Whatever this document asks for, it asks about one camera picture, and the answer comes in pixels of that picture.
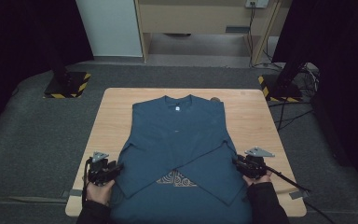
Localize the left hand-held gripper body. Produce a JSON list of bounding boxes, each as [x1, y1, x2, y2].
[[87, 151, 119, 188]]

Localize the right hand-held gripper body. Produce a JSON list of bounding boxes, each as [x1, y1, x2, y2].
[[241, 147, 276, 180]]

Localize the blue long-sleeved printed shirt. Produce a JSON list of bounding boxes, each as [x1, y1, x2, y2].
[[108, 93, 256, 224]]

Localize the person's right hand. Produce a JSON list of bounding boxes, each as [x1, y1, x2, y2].
[[241, 169, 273, 188]]

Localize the person's left hand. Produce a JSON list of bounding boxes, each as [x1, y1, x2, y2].
[[85, 178, 117, 207]]

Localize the black stand with striped base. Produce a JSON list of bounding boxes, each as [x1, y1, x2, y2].
[[43, 59, 92, 100], [257, 60, 304, 104]]

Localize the black curtain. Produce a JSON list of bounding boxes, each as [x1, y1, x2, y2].
[[271, 0, 358, 195], [0, 0, 95, 143]]

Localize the white cabinet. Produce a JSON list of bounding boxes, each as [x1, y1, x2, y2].
[[74, 0, 144, 58]]

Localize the light wooden desk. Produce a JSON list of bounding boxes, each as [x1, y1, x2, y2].
[[133, 0, 293, 67]]

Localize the white power strip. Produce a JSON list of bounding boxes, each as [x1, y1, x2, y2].
[[244, 0, 270, 9]]

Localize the left hand-held gripper black cable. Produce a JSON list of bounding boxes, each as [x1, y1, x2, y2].
[[80, 157, 94, 203]]

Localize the hand-held gripper black cable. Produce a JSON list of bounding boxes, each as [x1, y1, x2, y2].
[[80, 157, 94, 203], [262, 163, 337, 224]]

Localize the right hand-held gripper black cable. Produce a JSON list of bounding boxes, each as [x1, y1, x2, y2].
[[262, 163, 337, 224]]

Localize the black cables on floor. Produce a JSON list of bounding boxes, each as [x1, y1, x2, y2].
[[260, 61, 322, 133]]

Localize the black power cable hanging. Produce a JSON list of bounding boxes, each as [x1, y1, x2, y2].
[[247, 6, 258, 68]]

